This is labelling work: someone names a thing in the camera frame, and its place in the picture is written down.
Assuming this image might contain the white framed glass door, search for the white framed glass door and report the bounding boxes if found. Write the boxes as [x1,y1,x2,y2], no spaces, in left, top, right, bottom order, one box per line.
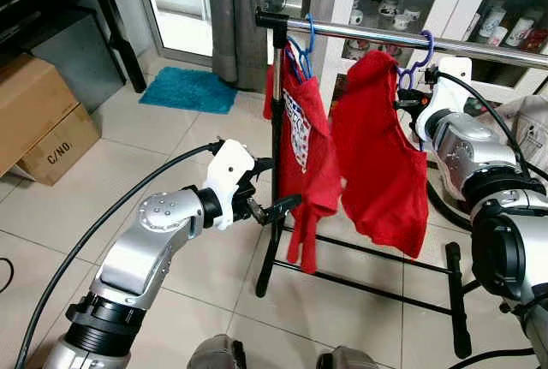
[137,0,215,57]

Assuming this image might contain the black chrome clothes rack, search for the black chrome clothes rack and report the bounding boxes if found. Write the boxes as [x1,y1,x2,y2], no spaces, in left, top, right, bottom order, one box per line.
[254,8,548,360]

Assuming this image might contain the grey left robot foot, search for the grey left robot foot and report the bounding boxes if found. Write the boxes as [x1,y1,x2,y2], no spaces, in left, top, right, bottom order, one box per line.
[187,335,249,369]

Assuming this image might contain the grey robot foot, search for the grey robot foot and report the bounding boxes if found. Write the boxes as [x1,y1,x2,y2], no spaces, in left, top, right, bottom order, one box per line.
[187,335,249,369]
[317,345,382,369]

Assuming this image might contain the grey metal cabinet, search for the grey metal cabinet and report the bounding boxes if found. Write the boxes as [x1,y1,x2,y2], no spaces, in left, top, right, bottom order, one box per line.
[30,11,129,113]

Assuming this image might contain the plain red t-shirt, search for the plain red t-shirt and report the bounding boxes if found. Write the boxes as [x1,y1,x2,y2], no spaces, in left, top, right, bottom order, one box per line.
[331,51,429,260]

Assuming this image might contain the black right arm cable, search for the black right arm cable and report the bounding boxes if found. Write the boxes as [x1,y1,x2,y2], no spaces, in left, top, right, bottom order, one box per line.
[432,69,548,183]

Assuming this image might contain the white patterned tumbler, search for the white patterned tumbler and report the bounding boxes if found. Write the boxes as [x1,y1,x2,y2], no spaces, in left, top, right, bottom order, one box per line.
[506,17,535,49]
[484,8,508,39]

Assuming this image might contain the grey curtain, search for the grey curtain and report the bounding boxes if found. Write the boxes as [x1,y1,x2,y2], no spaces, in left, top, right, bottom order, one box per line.
[207,0,268,92]

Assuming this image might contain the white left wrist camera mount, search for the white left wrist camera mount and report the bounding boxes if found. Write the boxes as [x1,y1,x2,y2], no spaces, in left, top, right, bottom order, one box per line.
[205,138,257,232]

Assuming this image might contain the cardboard box with lettering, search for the cardboard box with lettering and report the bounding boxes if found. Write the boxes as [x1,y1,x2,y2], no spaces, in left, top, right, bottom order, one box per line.
[17,104,102,186]

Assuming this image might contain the grey right robot foot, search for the grey right robot foot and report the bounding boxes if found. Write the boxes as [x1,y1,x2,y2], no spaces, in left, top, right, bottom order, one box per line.
[317,345,382,369]

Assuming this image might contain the red printed t-shirt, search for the red printed t-shirt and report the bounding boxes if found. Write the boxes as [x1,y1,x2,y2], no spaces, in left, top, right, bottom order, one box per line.
[264,59,343,274]

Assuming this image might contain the blue plastic hanger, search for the blue plastic hanger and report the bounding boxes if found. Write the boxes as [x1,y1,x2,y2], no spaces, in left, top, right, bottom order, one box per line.
[285,14,318,79]

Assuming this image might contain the teal floor mat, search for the teal floor mat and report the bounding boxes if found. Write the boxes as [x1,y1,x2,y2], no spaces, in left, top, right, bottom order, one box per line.
[139,67,239,115]

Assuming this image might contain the red cup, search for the red cup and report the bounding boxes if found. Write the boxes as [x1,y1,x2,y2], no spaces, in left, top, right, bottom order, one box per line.
[523,28,548,52]

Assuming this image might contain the purple plastic hanger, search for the purple plastic hanger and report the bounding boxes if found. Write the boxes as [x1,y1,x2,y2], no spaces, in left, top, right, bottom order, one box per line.
[398,30,436,89]

